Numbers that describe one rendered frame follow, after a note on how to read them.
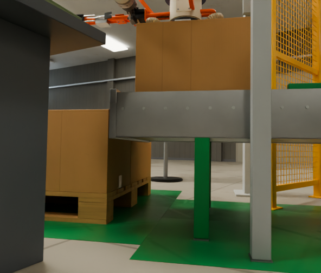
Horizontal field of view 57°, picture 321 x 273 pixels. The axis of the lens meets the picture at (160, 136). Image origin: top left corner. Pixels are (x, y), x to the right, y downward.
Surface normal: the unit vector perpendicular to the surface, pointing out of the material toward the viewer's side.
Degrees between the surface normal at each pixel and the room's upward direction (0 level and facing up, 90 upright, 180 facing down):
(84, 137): 90
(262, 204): 90
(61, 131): 90
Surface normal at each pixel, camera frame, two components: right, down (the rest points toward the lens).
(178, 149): -0.48, -0.04
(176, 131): -0.18, -0.04
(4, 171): 0.88, 0.00
